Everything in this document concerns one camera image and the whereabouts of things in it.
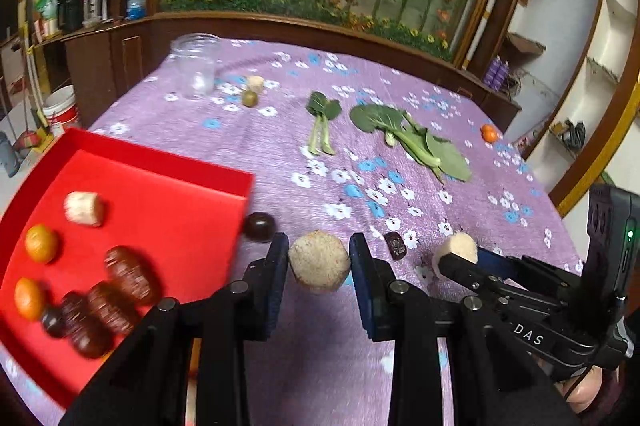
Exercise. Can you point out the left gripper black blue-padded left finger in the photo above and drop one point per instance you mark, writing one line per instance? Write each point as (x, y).
(145, 380)

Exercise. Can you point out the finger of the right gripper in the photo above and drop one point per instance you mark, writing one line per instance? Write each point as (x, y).
(533, 274)
(482, 278)

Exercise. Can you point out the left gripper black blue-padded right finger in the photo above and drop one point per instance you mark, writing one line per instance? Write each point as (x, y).
(494, 380)

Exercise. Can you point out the beige corn cob front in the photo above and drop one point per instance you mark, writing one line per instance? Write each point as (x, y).
(460, 244)

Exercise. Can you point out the beige corn cob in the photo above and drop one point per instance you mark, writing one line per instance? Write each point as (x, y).
(319, 262)
(84, 208)
(460, 244)

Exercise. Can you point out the small dark wrinkled date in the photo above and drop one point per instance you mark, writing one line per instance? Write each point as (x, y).
(396, 245)

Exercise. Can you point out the dark plum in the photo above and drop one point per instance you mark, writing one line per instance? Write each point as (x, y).
(53, 322)
(259, 227)

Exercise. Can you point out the large dark red date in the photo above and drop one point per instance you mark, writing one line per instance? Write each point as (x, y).
(126, 272)

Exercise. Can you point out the orange mandarin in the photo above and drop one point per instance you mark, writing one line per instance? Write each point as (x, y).
(29, 299)
(194, 367)

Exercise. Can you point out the yellow-orange mandarin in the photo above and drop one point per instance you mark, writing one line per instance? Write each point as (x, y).
(41, 244)

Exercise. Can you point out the orange mandarin front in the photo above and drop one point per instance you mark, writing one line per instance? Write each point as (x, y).
(194, 367)

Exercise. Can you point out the person's right hand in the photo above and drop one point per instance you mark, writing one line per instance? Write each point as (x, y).
(579, 392)

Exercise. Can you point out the small far orange kumquat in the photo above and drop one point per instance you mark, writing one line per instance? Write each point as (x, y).
(489, 134)

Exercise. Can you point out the red tray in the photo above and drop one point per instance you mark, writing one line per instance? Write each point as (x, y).
(181, 216)

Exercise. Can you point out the large bok choy leaves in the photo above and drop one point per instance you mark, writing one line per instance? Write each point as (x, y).
(438, 154)

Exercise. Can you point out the purple floral tablecloth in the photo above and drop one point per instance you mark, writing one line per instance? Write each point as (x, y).
(320, 368)

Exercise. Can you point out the purple bottles on shelf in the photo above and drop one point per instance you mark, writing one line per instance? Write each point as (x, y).
(496, 73)

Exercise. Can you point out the small bok choy sprig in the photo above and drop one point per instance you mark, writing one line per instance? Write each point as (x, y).
(323, 110)

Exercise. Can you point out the grey water bottle floor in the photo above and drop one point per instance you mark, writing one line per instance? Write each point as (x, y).
(8, 157)

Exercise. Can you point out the broom and dustpan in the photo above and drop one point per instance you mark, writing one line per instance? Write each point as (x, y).
(39, 138)

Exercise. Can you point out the white red paint bucket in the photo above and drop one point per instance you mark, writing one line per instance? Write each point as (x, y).
(61, 109)

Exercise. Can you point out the small green olive fruit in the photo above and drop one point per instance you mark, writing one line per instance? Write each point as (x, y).
(249, 98)

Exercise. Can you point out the clear plastic cup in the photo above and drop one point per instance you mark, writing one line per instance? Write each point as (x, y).
(195, 57)

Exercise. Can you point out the black kettle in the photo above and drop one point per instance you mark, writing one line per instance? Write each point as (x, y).
(70, 15)

